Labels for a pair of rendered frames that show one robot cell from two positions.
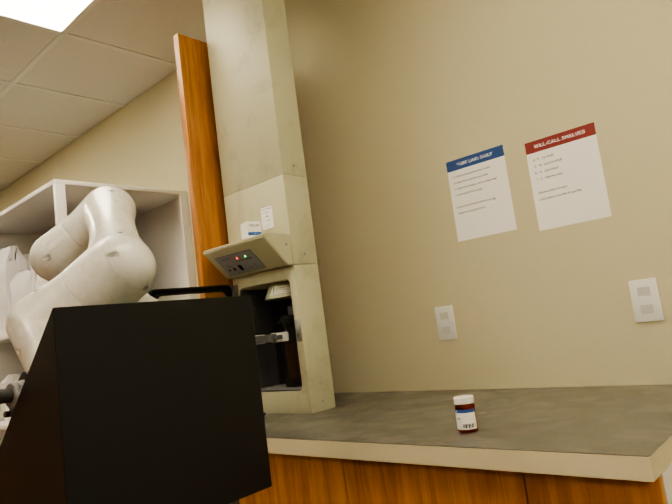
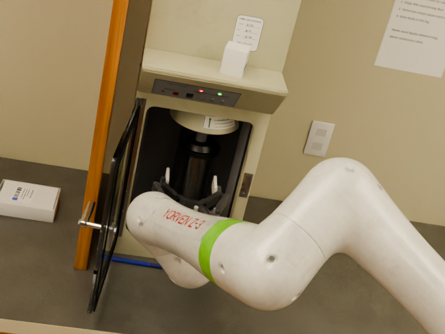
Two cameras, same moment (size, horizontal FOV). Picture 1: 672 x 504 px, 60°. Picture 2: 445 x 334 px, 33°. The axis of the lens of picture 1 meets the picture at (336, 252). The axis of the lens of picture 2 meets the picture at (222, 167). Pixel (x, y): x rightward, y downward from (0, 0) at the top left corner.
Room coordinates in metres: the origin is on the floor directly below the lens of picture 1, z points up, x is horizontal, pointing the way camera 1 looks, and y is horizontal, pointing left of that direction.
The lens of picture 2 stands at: (0.89, 1.47, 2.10)
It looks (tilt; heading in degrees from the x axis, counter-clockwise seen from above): 28 degrees down; 309
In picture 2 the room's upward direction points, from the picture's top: 14 degrees clockwise
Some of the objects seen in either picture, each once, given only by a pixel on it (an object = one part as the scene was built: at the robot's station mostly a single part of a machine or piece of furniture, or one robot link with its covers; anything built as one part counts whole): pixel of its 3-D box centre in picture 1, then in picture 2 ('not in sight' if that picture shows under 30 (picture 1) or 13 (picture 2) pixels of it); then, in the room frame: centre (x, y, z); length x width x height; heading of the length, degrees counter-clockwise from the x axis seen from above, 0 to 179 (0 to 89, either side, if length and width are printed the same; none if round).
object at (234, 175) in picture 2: (295, 332); (187, 154); (2.06, 0.18, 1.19); 0.26 x 0.24 x 0.35; 49
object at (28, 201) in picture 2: not in sight; (27, 200); (2.34, 0.45, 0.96); 0.16 x 0.12 x 0.04; 48
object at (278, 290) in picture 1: (289, 289); (206, 108); (2.03, 0.18, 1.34); 0.18 x 0.18 x 0.05
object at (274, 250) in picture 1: (246, 257); (210, 89); (1.92, 0.30, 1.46); 0.32 x 0.11 x 0.10; 49
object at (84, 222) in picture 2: not in sight; (94, 216); (1.93, 0.57, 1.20); 0.10 x 0.05 x 0.03; 132
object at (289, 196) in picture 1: (291, 295); (197, 109); (2.06, 0.18, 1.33); 0.32 x 0.25 x 0.77; 49
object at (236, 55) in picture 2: (251, 231); (235, 59); (1.90, 0.27, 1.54); 0.05 x 0.05 x 0.06; 35
